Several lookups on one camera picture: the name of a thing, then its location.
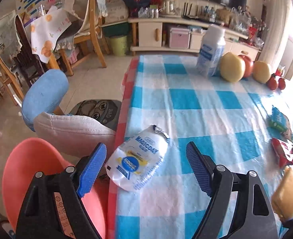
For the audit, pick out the light wooden chair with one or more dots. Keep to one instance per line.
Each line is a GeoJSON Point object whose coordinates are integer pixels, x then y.
{"type": "Point", "coordinates": [11, 84]}

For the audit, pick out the yellow pear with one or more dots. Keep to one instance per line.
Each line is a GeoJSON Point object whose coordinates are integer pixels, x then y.
{"type": "Point", "coordinates": [261, 71]}
{"type": "Point", "coordinates": [232, 67]}

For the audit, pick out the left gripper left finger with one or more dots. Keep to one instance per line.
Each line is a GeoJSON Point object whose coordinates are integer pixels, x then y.
{"type": "Point", "coordinates": [53, 207]}

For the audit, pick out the checkered blue tablecloth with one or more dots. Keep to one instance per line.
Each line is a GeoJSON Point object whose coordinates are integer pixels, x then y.
{"type": "Point", "coordinates": [227, 121]}

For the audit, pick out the white magic day pouch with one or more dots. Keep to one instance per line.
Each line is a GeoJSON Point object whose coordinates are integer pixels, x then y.
{"type": "Point", "coordinates": [135, 161]}

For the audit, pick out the red milk tea bag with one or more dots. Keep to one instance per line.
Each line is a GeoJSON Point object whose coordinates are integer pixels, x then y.
{"type": "Point", "coordinates": [284, 152]}

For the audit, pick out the red apple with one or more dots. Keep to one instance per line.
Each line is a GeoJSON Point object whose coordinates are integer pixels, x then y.
{"type": "Point", "coordinates": [248, 64]}

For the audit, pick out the small tangerine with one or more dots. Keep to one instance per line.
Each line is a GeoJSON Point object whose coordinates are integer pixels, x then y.
{"type": "Point", "coordinates": [281, 83]}

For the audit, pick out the yellow pear left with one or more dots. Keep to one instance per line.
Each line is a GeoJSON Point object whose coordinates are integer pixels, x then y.
{"type": "Point", "coordinates": [232, 67]}

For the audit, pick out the tan square box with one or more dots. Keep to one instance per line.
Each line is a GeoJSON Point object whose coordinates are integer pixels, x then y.
{"type": "Point", "coordinates": [282, 198]}

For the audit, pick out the blue cushioned stool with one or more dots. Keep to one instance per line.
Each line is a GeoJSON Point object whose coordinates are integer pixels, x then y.
{"type": "Point", "coordinates": [44, 95]}

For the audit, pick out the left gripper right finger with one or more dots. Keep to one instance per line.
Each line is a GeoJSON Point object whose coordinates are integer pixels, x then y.
{"type": "Point", "coordinates": [252, 217]}

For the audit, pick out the white plastic bottle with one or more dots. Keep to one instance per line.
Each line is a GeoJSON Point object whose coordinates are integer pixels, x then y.
{"type": "Point", "coordinates": [211, 50]}

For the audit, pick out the green waste bin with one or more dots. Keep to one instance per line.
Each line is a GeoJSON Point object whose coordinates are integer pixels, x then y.
{"type": "Point", "coordinates": [119, 45]}

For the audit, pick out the dark wooden chair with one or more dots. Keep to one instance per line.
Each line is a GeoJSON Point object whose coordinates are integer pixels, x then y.
{"type": "Point", "coordinates": [28, 64]}

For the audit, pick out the pink plastic bucket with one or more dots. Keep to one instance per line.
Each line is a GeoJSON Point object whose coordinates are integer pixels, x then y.
{"type": "Point", "coordinates": [33, 155]}

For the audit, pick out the yellow pear right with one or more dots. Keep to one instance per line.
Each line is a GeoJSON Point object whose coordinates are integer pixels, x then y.
{"type": "Point", "coordinates": [261, 71]}

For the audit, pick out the cow cartoon wipes pack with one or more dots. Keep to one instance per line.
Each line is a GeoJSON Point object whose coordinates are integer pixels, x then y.
{"type": "Point", "coordinates": [281, 122]}

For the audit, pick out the dining table orange cloth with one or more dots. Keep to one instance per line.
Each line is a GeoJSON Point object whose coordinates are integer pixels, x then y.
{"type": "Point", "coordinates": [45, 32]}

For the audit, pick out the pink storage box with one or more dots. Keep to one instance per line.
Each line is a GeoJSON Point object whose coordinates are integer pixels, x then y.
{"type": "Point", "coordinates": [179, 38]}

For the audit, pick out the tangerine with leaf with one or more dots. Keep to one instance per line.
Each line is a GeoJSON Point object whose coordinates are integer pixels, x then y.
{"type": "Point", "coordinates": [272, 83]}

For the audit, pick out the white cushioned seat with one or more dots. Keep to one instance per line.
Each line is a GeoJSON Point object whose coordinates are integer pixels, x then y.
{"type": "Point", "coordinates": [74, 135]}

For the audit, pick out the wooden chair with cover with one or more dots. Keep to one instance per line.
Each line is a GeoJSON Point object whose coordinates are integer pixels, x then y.
{"type": "Point", "coordinates": [86, 25]}

